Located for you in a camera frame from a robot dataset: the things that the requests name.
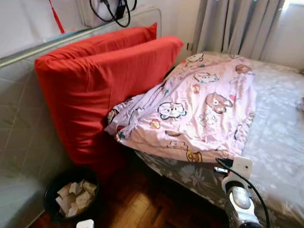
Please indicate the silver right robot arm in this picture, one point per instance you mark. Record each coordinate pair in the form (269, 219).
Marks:
(242, 204)

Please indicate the bed with grey floral sheet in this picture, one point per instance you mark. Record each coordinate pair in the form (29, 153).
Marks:
(280, 123)

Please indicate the grey pleated curtain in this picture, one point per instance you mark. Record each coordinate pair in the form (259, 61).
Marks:
(237, 26)

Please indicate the pink cartoon print blanket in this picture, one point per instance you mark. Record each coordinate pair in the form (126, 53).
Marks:
(190, 109)

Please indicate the red folded cushion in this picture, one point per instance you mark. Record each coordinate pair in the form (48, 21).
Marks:
(95, 90)

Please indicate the crumpled white paper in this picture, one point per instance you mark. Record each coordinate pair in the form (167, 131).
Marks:
(76, 197)

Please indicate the red hanging tassel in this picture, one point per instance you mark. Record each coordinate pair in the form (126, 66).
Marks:
(57, 19)

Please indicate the black waste bin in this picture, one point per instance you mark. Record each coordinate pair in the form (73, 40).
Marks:
(50, 202)

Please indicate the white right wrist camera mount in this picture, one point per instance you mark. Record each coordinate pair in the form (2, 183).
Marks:
(242, 167)

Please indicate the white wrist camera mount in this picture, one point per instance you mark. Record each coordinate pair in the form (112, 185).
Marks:
(85, 223)
(242, 167)

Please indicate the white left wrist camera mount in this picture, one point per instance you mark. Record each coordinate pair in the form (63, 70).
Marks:
(85, 223)

